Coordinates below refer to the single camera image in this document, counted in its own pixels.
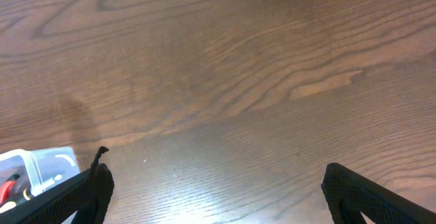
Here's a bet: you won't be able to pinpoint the clear plastic container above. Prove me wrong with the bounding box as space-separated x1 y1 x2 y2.
1 147 80 213

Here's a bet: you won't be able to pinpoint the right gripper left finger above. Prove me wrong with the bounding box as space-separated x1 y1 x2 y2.
1 146 114 224

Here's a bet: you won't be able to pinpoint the stubby black yellow screwdriver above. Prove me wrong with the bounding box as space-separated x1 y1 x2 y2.
0 174 63 214

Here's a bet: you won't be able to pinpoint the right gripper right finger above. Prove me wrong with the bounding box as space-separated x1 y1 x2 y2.
321 163 435 224

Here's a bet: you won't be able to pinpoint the red black cutting pliers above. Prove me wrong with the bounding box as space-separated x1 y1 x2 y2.
1 174 20 205

